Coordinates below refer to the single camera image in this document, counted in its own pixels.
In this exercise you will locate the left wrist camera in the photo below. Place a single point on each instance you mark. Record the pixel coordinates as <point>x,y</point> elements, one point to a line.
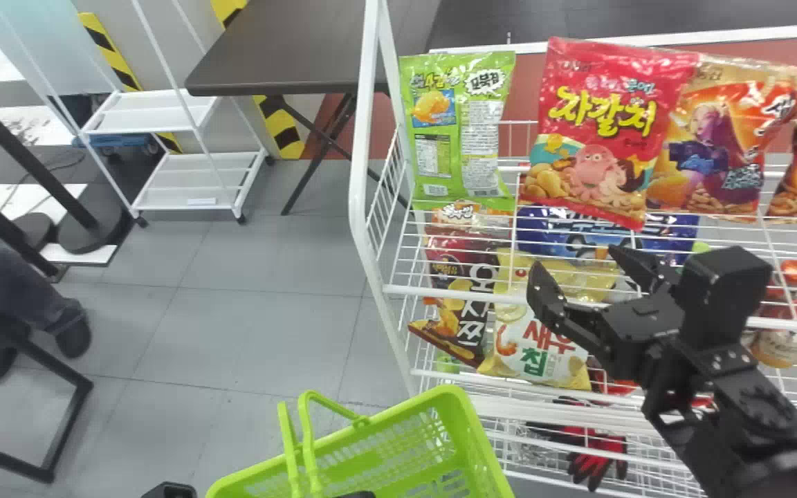
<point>170,491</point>

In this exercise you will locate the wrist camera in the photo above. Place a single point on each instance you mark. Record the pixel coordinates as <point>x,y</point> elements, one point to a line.
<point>720,290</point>
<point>170,491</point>

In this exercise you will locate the black snack packet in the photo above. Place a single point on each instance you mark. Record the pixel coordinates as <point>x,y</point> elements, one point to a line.
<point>464,297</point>

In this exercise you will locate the person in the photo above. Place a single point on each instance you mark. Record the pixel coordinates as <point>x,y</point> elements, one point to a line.
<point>4,283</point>

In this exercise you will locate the yellow black striped post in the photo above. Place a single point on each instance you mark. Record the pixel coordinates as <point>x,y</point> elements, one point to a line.
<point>277,117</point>
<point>118,62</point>

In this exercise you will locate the blue snack packet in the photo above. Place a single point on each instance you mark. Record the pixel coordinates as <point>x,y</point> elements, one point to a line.
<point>564,232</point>

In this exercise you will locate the white red snack packet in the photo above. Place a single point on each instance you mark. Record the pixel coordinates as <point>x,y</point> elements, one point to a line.
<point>782,332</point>

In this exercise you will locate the dark side table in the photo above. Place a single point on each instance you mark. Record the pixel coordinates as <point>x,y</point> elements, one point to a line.
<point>288,55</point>

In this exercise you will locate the white shelf trolley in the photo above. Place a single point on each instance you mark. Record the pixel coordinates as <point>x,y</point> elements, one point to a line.
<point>177,173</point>

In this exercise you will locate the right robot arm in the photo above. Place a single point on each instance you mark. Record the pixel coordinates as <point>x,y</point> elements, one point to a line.
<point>751,429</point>

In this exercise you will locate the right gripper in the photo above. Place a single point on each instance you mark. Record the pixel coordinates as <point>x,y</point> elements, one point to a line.
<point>637,332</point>

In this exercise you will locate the green basket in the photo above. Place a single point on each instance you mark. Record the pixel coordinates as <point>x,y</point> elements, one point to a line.
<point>433,422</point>

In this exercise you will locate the orange snack packet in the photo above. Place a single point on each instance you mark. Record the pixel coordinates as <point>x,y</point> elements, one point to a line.
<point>717,145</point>

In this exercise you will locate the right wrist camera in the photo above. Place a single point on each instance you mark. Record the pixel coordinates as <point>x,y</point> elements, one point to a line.
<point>720,290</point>

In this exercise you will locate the red black gloves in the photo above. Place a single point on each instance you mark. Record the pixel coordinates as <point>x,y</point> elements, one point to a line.
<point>596,449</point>

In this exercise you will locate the green snack packet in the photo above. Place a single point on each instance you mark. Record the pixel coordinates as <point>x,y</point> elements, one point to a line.
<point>457,124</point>

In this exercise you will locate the yellow snack packet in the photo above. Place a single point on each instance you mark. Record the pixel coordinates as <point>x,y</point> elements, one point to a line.
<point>571,277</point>

